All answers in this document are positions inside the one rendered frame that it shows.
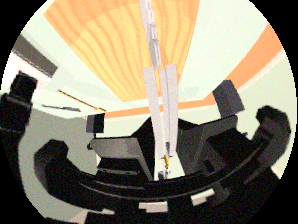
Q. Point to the light wooden board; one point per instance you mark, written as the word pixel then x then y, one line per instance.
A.
pixel 109 37

